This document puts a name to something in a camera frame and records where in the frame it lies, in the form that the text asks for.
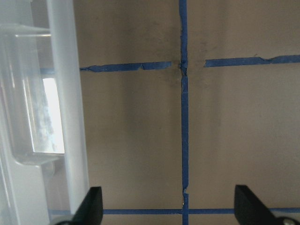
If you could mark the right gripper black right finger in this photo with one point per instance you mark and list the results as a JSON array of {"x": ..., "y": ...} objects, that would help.
[{"x": 249, "y": 210}]

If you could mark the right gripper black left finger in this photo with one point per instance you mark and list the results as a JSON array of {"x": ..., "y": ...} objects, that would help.
[{"x": 90, "y": 212}]

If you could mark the clear plastic box lid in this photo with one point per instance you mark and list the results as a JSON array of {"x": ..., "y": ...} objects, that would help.
[{"x": 43, "y": 163}]

